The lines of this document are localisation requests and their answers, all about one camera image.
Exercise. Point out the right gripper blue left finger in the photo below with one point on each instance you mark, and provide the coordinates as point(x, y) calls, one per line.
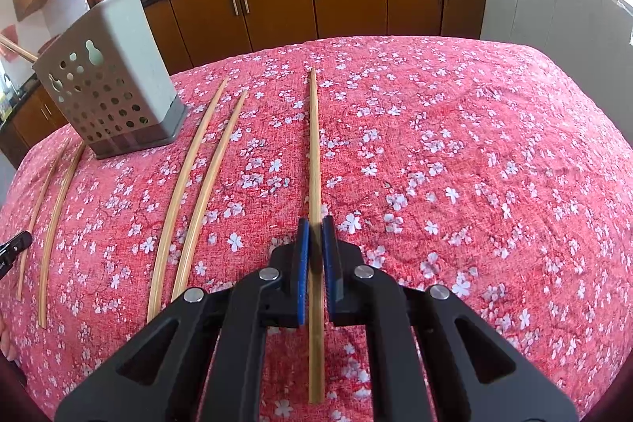
point(201, 359)

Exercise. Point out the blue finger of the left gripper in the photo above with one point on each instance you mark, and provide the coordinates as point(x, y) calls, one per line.
point(11, 250)

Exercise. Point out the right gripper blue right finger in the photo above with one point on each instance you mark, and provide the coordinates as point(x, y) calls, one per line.
point(431, 357)

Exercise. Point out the lone bamboo chopstick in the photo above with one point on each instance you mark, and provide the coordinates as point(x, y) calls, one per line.
point(316, 382)

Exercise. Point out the brown lower kitchen cabinets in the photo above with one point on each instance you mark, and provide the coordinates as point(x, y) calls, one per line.
point(191, 33)

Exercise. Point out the person's left hand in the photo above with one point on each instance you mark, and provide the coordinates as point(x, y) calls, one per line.
point(7, 347)

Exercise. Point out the grey perforated utensil holder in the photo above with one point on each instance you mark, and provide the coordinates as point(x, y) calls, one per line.
point(107, 77)

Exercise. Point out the red floral tablecloth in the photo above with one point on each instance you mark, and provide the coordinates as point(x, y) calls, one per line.
point(475, 165)

